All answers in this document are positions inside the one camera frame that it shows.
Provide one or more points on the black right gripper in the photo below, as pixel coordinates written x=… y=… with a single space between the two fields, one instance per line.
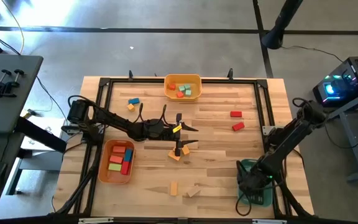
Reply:
x=255 y=182

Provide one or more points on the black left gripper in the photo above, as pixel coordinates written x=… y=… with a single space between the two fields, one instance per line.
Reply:
x=165 y=130

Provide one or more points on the yellow wooden cube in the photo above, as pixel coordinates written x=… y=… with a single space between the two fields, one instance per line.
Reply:
x=130 y=107
x=186 y=150

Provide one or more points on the yellow wooden block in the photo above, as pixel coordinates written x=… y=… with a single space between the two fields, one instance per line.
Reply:
x=173 y=188
x=172 y=156

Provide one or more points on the red-orange wooden cube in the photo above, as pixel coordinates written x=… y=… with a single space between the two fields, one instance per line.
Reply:
x=172 y=87
x=180 y=94

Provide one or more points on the red wooden block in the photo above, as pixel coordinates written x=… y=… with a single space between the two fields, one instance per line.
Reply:
x=236 y=114
x=238 y=126
x=125 y=168

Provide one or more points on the tan wooden block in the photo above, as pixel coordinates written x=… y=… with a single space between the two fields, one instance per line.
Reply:
x=193 y=191

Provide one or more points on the yellow plastic bin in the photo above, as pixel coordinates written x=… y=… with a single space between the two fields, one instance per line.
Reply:
x=196 y=81

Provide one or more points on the blue wooden block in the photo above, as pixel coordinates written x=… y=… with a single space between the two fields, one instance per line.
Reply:
x=134 y=101
x=128 y=155

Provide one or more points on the red-orange wooden block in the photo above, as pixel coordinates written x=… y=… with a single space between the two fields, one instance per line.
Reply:
x=116 y=159
x=119 y=149

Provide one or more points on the green wooden block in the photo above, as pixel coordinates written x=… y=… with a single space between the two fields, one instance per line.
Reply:
x=115 y=167

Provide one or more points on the orange plastic bin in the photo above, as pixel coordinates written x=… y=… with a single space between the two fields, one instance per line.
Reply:
x=117 y=179

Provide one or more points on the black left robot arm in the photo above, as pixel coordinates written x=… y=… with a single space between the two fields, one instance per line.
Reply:
x=113 y=119

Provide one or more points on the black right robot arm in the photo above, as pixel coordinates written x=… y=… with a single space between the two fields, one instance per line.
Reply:
x=291 y=137

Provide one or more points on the yellow tag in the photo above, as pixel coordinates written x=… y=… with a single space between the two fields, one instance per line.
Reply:
x=177 y=128

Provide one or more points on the teal plastic bin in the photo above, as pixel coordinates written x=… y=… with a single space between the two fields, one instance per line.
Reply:
x=256 y=201

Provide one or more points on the silver mounting plate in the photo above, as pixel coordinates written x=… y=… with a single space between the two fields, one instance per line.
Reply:
x=268 y=130

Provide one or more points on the workbench with blue-grey legs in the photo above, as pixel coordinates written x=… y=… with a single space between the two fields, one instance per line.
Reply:
x=353 y=146

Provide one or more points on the white sheet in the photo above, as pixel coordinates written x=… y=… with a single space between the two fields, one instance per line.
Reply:
x=53 y=123

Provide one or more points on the black computer tower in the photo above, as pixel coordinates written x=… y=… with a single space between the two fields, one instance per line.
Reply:
x=346 y=81

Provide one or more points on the black desk beam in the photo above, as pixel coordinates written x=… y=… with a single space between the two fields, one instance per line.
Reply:
x=42 y=135

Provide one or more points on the black floor stand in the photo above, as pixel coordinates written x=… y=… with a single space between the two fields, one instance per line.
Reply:
x=283 y=21

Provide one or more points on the dark grey desk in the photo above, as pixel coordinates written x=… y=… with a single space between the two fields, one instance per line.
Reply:
x=11 y=112

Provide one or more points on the silver bracket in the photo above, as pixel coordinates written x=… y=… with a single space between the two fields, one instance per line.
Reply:
x=269 y=221
x=95 y=220

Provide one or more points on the black frame clamp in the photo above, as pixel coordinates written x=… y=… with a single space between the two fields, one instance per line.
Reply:
x=230 y=73
x=130 y=74

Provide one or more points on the black aluminium table frame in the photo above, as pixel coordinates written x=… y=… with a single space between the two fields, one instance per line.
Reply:
x=135 y=80

